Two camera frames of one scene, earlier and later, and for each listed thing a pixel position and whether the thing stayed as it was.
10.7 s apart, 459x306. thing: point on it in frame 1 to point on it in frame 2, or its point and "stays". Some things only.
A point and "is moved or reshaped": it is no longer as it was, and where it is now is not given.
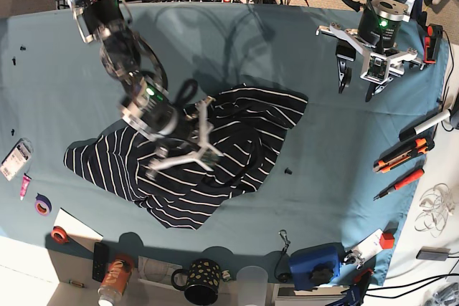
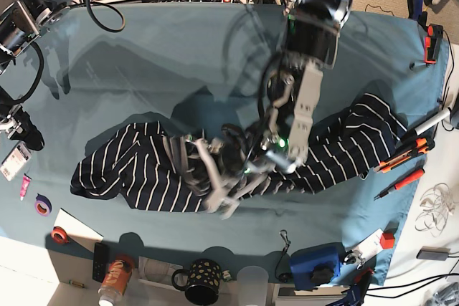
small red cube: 386,240 stays
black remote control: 100,260 stays
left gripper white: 378,64 to 18,125
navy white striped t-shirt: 250,127 is moved or reshaped
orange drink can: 118,272 stays
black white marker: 406,133 stays
